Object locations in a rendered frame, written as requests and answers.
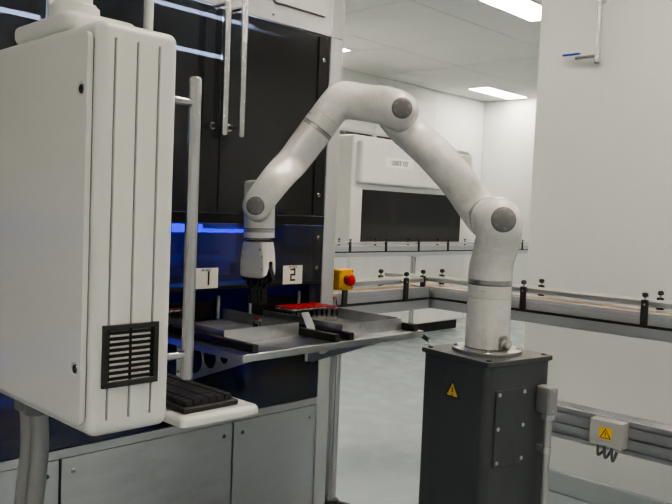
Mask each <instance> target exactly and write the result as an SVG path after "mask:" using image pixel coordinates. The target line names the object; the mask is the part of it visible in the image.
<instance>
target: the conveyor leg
mask: <svg viewBox="0 0 672 504"><path fill-rule="evenodd" d="M341 356H342V354H339V355H335V356H331V357H330V382H329V406H328V431H327V456H326V480H325V500H326V501H333V500H335V499H336V477H337V453H338V428H339V404H340V380H341Z"/></svg>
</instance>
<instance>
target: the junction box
mask: <svg viewBox="0 0 672 504"><path fill-rule="evenodd" d="M628 428H629V423H627V422H623V421H618V420H614V419H610V418H605V417H601V416H594V417H591V418H590V426H589V443H592V444H596V445H600V446H604V447H608V448H612V449H616V450H620V451H622V450H624V449H626V448H627V444H628Z"/></svg>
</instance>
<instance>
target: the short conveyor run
mask: <svg viewBox="0 0 672 504"><path fill-rule="evenodd" d="M383 272H384V270H383V269H379V273H380V275H378V278H362V279H356V282H355V284H354V285H353V286H365V287H353V289H352V290H333V296H337V306H338V308H343V309H349V310H356V311H362V312H368V313H374V314H379V313H389V312H398V311H408V310H418V309H427V308H429V296H430V288H429V287H428V286H426V287H415V286H411V285H409V283H416V282H424V278H423V277H418V278H412V276H408V275H409V272H405V273H404V275H405V276H401V277H383V276H384V275H382V273H383ZM400 283H404V284H400ZM384 284H397V285H384ZM368 285H378V286H368Z"/></svg>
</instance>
